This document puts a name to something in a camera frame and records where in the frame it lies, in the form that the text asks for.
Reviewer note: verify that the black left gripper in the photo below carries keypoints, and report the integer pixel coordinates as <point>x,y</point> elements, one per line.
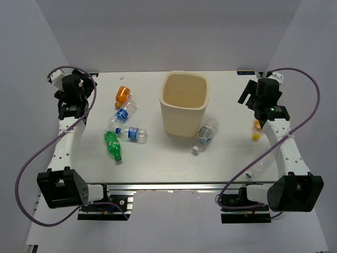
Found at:
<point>88,86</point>

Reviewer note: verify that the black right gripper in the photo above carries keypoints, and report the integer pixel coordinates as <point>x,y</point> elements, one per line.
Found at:
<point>250,89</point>

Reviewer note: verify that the small orange yellow-cap bottle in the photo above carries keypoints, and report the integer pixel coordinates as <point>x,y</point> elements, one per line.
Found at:
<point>257,131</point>

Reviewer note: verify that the orange plastic bottle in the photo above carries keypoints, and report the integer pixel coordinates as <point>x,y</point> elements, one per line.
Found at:
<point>122,96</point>

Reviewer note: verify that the clear bottle white cap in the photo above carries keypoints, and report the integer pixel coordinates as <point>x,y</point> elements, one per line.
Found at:
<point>205,135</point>

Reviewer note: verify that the green plastic bottle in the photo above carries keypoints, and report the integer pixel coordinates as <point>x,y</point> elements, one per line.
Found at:
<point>113,145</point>

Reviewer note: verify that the clear water bottle blue label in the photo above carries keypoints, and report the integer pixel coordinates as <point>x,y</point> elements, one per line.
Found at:
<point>132,134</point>

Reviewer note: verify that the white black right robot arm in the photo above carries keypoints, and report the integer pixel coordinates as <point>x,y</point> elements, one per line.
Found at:
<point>296,189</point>

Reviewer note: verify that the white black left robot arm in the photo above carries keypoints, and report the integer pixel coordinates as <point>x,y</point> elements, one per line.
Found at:
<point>61,186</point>

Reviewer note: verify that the beige plastic bin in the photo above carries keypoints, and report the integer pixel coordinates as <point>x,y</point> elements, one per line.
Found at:
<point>184,98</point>

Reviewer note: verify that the blue sticker right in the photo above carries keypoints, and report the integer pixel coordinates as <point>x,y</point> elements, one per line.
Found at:
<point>245,73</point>

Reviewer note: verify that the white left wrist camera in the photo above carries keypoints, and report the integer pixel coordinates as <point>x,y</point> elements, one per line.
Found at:
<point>55,78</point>

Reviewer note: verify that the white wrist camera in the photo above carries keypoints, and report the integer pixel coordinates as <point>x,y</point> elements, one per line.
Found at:
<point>55,78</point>
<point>275,76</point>

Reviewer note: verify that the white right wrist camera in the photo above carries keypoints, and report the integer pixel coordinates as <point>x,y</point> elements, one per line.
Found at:
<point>275,76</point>

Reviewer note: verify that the aluminium rail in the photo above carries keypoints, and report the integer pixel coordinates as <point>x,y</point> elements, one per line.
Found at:
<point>167,186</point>

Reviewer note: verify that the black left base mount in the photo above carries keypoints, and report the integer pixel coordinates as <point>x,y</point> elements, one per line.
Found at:
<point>116,205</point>

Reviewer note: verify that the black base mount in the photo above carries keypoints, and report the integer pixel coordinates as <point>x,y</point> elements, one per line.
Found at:
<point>238,198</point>
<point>116,205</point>

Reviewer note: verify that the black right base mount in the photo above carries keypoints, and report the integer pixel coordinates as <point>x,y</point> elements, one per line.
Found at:
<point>238,198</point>

